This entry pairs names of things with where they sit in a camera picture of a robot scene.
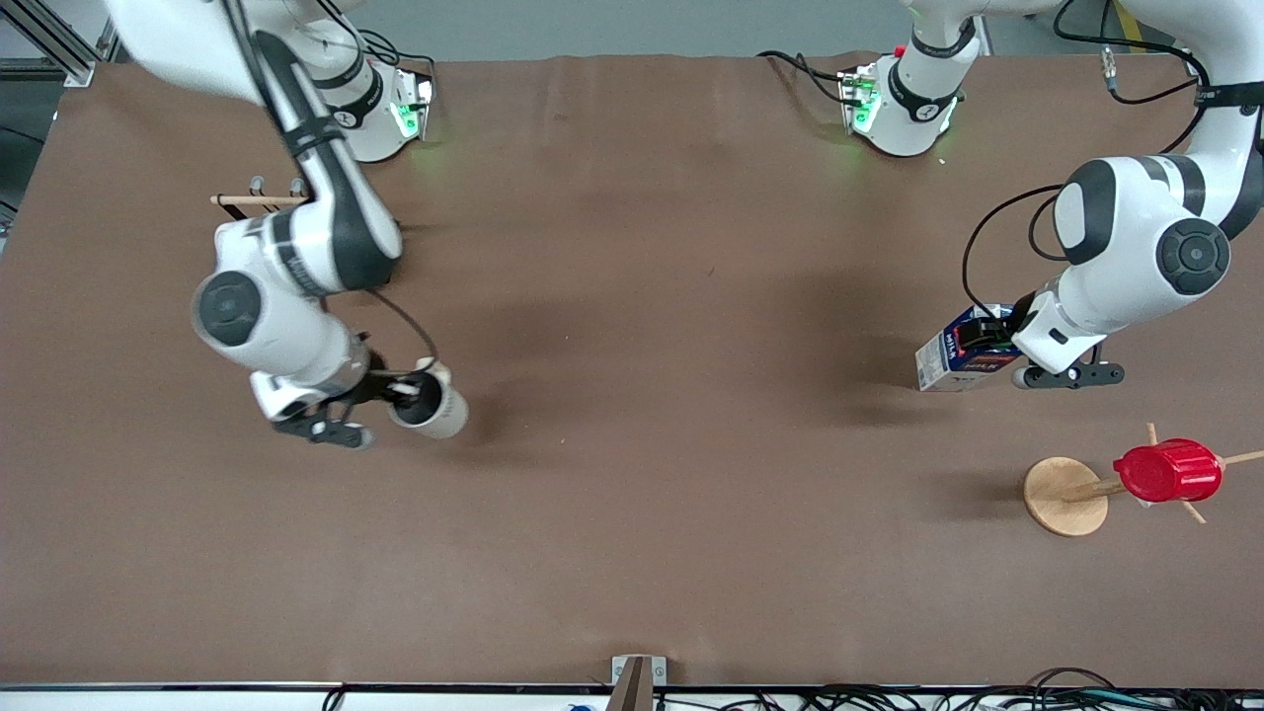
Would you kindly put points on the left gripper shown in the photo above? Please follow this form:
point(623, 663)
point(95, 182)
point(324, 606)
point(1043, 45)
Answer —
point(990, 331)

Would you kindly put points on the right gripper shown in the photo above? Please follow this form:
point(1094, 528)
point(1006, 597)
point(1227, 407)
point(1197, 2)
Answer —
point(377, 385)

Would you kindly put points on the white mug with grey inside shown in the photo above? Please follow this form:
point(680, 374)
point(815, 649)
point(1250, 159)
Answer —
point(449, 415)

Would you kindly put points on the blue milk carton green cap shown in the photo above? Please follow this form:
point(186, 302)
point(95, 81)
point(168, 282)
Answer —
point(938, 360)

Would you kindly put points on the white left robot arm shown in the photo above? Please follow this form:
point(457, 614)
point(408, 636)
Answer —
point(1126, 227)

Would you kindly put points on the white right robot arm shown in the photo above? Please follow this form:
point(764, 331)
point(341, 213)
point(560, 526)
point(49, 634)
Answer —
point(336, 227)

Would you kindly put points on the red plastic cup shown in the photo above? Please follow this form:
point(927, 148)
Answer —
point(1170, 472)

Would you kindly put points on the wooden mug tree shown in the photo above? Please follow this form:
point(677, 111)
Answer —
point(1062, 499)

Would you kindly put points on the black table edge rail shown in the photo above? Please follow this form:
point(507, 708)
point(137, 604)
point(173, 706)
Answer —
point(197, 685)

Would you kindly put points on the silver bracket with brown post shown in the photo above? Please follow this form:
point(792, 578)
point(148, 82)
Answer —
point(657, 671)

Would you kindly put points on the aluminium frame profile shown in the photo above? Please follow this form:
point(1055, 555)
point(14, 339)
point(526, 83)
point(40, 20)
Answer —
point(59, 49)

